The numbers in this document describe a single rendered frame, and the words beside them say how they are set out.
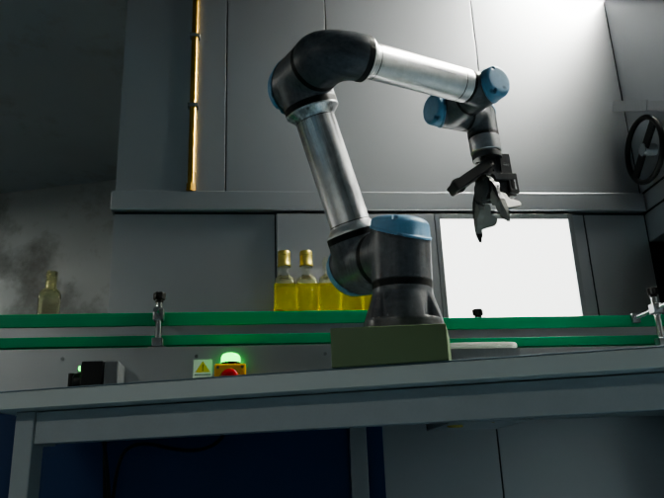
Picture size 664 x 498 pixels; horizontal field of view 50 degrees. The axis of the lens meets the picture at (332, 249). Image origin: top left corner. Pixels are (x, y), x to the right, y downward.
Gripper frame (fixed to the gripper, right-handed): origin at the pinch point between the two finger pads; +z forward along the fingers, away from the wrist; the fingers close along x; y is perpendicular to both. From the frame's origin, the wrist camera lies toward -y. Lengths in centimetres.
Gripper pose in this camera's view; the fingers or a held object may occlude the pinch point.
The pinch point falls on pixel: (491, 232)
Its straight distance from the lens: 172.5
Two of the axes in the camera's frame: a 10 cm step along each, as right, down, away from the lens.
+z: 0.9, 9.5, -3.0
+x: -2.4, 3.1, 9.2
